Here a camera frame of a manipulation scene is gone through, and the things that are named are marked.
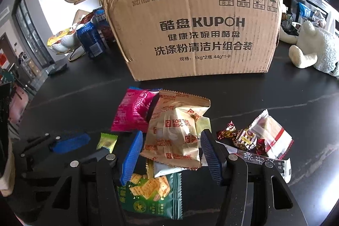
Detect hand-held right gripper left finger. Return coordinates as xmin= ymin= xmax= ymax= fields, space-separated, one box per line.
xmin=37 ymin=131 xmax=145 ymax=226

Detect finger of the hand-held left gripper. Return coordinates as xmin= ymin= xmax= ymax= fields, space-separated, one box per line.
xmin=25 ymin=149 xmax=110 ymax=177
xmin=20 ymin=132 xmax=91 ymax=158

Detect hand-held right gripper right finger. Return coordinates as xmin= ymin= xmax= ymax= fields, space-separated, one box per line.
xmin=200 ymin=131 xmax=308 ymax=226

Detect green cracker packet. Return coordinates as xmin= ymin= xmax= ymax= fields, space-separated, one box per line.
xmin=117 ymin=158 xmax=183 ymax=220

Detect beige biscuit packet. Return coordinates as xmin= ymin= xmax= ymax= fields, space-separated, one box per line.
xmin=140 ymin=90 xmax=211 ymax=171

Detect clear red-striped snack packet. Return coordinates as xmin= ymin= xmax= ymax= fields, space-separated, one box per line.
xmin=248 ymin=109 xmax=294 ymax=160

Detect brown cardboard box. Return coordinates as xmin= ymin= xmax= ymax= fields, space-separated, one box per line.
xmin=100 ymin=0 xmax=285 ymax=81

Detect person's left forearm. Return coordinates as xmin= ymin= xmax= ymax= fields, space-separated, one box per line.
xmin=0 ymin=133 xmax=15 ymax=196

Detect small yellow-green candy packet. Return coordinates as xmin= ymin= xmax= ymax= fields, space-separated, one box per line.
xmin=96 ymin=133 xmax=118 ymax=154

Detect silver snack packet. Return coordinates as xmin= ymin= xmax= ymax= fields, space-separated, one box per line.
xmin=154 ymin=160 xmax=181 ymax=178

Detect pale green snack packet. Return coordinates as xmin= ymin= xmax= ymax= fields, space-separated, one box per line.
xmin=197 ymin=116 xmax=212 ymax=134

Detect red gold wrapped candy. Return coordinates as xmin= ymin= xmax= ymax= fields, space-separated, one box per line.
xmin=217 ymin=121 xmax=267 ymax=158

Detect black strip snack packet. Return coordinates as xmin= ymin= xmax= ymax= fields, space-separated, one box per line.
xmin=216 ymin=140 xmax=292 ymax=184

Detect pink snack packet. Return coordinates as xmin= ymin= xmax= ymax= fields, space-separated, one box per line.
xmin=111 ymin=87 xmax=162 ymax=133

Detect pink chair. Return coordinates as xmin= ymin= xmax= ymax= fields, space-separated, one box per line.
xmin=9 ymin=83 xmax=29 ymax=123

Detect small black pouch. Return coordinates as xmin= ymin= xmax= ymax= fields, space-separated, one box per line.
xmin=49 ymin=64 xmax=68 ymax=75

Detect blue drink can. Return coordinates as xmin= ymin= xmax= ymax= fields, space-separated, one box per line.
xmin=76 ymin=22 xmax=109 ymax=59

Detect pile of snack packets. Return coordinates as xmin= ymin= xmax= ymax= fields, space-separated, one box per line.
xmin=48 ymin=28 xmax=76 ymax=47

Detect black framed glass door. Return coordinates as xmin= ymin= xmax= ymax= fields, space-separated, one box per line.
xmin=12 ymin=0 xmax=55 ymax=68

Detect small cardboard carton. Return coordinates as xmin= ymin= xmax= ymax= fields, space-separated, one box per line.
xmin=73 ymin=9 xmax=92 ymax=25

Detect blue snack bag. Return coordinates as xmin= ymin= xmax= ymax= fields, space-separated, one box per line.
xmin=91 ymin=6 xmax=117 ymax=42

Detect white plush toy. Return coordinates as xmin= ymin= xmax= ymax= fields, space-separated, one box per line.
xmin=279 ymin=20 xmax=339 ymax=78

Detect blue snack packet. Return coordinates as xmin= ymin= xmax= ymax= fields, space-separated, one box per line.
xmin=298 ymin=2 xmax=315 ymax=18

